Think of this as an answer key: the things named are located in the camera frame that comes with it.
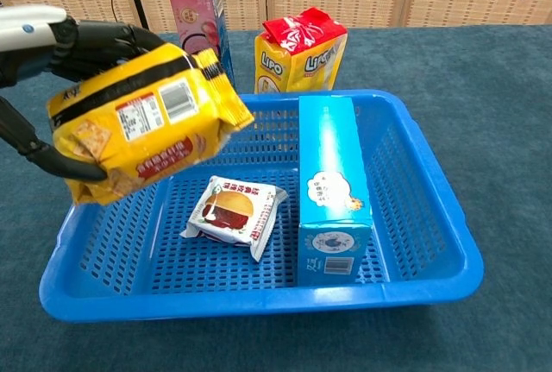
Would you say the yellow cracker packet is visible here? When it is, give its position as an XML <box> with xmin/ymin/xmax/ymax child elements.
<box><xmin>46</xmin><ymin>41</ymin><xmax>255</xmax><ymax>206</ymax></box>

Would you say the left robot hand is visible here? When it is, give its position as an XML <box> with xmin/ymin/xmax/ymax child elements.
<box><xmin>0</xmin><ymin>3</ymin><xmax>167</xmax><ymax>183</ymax></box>

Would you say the dark blue carton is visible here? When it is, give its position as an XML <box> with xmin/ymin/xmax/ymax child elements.
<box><xmin>166</xmin><ymin>0</ymin><xmax>236</xmax><ymax>88</ymax></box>

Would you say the white burger pie packet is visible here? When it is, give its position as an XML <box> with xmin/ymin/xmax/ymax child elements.
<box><xmin>179</xmin><ymin>175</ymin><xmax>289</xmax><ymax>263</ymax></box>

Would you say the blue perforated plastic basket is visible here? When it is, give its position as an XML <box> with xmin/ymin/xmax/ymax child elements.
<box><xmin>38</xmin><ymin>89</ymin><xmax>485</xmax><ymax>325</ymax></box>

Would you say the light blue cookie box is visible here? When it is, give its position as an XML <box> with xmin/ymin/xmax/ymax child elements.
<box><xmin>297</xmin><ymin>94</ymin><xmax>375</xmax><ymax>287</ymax></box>

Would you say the yellow red Lipo bag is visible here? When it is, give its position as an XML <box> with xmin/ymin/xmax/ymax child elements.
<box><xmin>253</xmin><ymin>6</ymin><xmax>348</xmax><ymax>94</ymax></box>

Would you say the teal carpet table mat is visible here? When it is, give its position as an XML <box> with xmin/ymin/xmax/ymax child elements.
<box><xmin>0</xmin><ymin>24</ymin><xmax>552</xmax><ymax>372</ymax></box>

